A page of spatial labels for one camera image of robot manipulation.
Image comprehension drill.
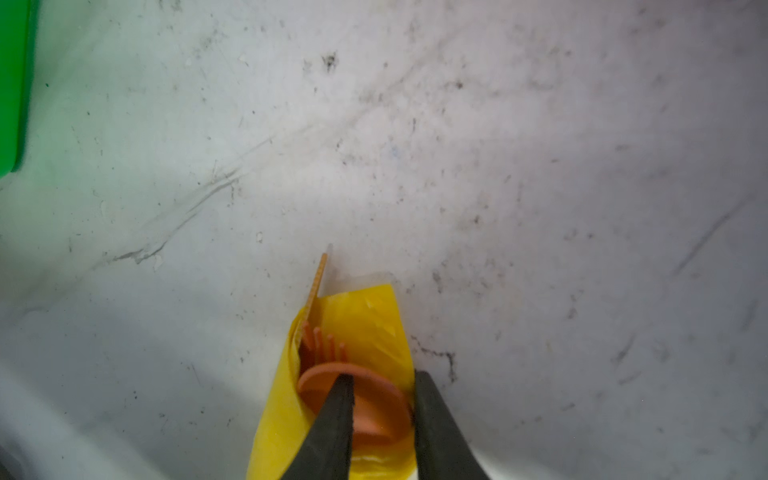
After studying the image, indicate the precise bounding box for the orange plastic fork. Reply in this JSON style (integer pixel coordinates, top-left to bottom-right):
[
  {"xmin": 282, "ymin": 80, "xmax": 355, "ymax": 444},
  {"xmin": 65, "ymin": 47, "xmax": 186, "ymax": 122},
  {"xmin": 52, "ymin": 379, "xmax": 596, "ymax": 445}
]
[{"xmin": 299, "ymin": 322, "xmax": 348, "ymax": 372}]

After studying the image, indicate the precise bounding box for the orange plastic spoon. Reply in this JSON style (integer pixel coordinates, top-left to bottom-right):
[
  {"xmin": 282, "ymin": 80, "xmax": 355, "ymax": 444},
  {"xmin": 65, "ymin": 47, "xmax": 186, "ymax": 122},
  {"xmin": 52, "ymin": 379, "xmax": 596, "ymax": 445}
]
[{"xmin": 297, "ymin": 362, "xmax": 412, "ymax": 448}]

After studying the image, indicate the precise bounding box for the green plastic basket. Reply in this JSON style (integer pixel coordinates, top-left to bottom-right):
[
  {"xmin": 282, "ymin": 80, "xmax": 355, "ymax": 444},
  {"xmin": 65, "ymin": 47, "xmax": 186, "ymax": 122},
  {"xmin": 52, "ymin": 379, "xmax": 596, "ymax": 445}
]
[{"xmin": 0, "ymin": 0, "xmax": 39, "ymax": 177}]

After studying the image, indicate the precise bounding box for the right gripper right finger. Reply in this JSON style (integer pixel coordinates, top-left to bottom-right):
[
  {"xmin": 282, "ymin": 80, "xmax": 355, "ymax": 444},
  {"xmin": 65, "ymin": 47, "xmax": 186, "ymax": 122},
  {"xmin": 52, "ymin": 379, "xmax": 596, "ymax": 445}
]
[{"xmin": 414, "ymin": 370, "xmax": 489, "ymax": 480}]

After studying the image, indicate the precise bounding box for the orange plastic knife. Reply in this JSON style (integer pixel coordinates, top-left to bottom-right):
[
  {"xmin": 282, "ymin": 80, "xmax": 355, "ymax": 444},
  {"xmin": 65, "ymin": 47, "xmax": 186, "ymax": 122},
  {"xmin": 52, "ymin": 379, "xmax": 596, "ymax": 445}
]
[{"xmin": 303, "ymin": 252, "xmax": 329, "ymax": 322}]

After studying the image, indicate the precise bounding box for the yellow paper napkin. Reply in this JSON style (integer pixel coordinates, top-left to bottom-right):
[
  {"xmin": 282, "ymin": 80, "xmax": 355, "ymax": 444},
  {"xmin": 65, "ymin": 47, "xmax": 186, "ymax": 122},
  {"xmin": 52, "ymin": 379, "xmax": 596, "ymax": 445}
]
[{"xmin": 247, "ymin": 284, "xmax": 416, "ymax": 479}]

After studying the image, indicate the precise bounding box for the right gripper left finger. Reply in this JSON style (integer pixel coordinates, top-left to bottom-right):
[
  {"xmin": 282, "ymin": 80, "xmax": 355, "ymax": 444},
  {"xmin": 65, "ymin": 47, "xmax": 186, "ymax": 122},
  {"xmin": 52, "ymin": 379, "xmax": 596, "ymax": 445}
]
[{"xmin": 281, "ymin": 374, "xmax": 354, "ymax": 480}]

